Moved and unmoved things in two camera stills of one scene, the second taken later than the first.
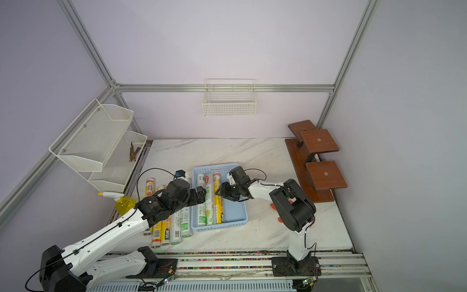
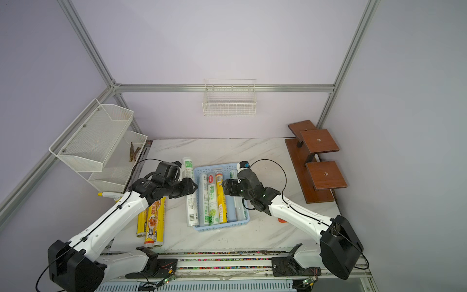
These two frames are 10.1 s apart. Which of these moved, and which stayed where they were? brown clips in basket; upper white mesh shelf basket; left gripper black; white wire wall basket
Moved: left gripper black
Stayed: upper white mesh shelf basket; white wire wall basket; brown clips in basket
